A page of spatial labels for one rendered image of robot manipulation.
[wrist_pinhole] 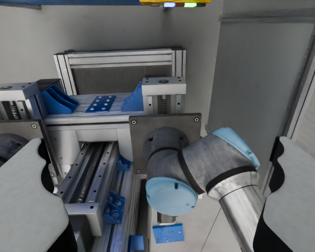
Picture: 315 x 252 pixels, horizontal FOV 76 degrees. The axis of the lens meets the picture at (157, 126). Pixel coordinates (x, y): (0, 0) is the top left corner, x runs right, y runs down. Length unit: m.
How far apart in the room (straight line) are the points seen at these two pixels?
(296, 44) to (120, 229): 0.78
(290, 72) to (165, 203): 0.60
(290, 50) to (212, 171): 0.55
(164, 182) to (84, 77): 1.16
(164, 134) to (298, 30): 0.54
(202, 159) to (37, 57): 1.57
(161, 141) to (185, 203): 0.19
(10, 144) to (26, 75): 1.22
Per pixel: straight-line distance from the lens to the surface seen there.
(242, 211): 0.43
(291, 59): 0.84
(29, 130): 0.74
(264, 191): 0.98
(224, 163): 0.44
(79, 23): 1.67
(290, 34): 0.87
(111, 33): 1.62
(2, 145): 0.74
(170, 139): 0.58
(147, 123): 0.62
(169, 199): 0.48
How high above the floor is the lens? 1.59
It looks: 62 degrees down
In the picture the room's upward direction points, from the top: 178 degrees clockwise
